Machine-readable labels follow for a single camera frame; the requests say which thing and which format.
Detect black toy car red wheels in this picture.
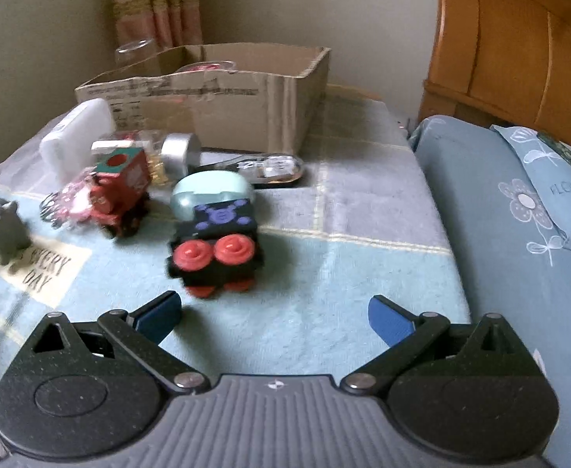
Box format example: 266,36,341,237
166,198,264,298

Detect pink keychain charm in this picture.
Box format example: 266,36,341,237
39,181,91,228

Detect red toy train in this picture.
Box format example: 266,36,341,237
88,147,151,239

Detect light blue oval case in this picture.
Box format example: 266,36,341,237
170,170,255,222

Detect grey hippo figurine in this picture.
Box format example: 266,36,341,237
0,198,32,265

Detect white plastic box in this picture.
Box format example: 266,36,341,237
39,98,115,185

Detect glass bottle silver cap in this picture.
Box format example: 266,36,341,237
91,130,202,186

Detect blue floral pillow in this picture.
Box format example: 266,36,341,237
491,125,571,250

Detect dark remote control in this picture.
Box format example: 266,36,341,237
537,132,571,166

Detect brown cardboard box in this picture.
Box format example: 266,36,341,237
75,43,331,154

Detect clear jar red lid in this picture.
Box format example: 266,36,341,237
177,60,237,73

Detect clear glass cup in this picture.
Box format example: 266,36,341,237
114,38,161,67

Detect wooden headboard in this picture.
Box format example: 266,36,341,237
419,0,571,145

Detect striped pink curtain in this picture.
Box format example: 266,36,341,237
111,0,203,50

